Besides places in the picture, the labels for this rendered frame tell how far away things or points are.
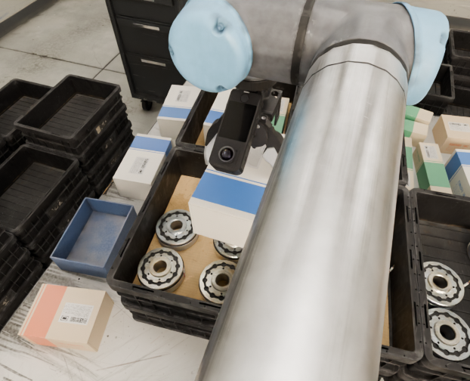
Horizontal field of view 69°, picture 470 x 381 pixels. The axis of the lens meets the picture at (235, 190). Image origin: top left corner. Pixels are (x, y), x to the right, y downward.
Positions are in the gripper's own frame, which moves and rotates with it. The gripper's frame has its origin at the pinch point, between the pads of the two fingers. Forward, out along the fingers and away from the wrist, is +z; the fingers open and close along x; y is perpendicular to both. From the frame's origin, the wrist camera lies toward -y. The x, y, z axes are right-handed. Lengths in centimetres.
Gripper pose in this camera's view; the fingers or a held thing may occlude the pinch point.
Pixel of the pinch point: (244, 177)
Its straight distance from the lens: 60.2
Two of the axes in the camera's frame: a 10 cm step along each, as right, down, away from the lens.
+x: -9.5, -2.6, 2.0
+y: 3.3, -7.4, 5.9
